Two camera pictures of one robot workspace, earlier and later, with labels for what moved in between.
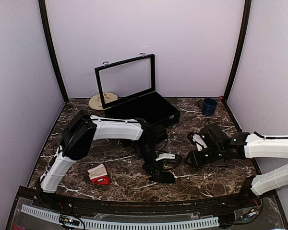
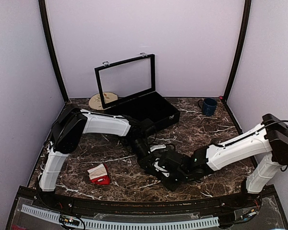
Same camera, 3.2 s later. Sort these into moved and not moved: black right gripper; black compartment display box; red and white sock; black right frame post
Moved: black right gripper
Not moved: red and white sock; black right frame post; black compartment display box
